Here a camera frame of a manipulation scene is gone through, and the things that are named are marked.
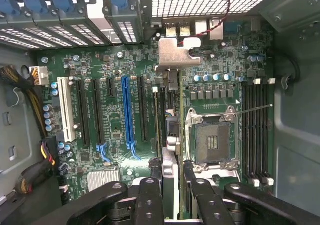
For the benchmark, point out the thin metal locking lever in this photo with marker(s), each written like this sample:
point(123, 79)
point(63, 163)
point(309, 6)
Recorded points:
point(253, 110)

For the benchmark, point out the black RAM slot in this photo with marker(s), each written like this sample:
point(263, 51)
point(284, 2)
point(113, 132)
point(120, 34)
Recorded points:
point(260, 135)
point(253, 135)
point(266, 135)
point(245, 135)

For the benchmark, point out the green motherboard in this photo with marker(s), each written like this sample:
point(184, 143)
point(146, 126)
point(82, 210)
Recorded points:
point(115, 60)

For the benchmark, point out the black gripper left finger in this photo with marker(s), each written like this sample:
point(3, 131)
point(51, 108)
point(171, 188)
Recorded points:
point(148, 205)

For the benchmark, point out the CPU socket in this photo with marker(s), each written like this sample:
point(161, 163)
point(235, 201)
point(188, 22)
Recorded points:
point(212, 142)

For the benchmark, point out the short black expansion slot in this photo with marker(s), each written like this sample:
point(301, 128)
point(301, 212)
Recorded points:
point(111, 87)

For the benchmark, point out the long black expansion slot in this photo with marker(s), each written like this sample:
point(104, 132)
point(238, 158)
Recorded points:
point(143, 110)
point(83, 115)
point(98, 112)

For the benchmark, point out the white expansion slot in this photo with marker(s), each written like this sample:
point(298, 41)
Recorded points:
point(65, 110)

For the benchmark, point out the silver chipset heatsink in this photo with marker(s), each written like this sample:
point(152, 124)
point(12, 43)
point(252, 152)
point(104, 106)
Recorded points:
point(102, 180)

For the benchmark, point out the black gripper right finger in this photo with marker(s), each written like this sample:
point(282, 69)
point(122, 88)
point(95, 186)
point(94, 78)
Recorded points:
point(210, 210)

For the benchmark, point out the blue expansion slot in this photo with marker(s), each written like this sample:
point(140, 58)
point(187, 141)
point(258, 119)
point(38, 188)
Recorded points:
point(127, 110)

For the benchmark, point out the open black PC case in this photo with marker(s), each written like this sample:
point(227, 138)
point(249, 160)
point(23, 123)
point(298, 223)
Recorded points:
point(297, 110)

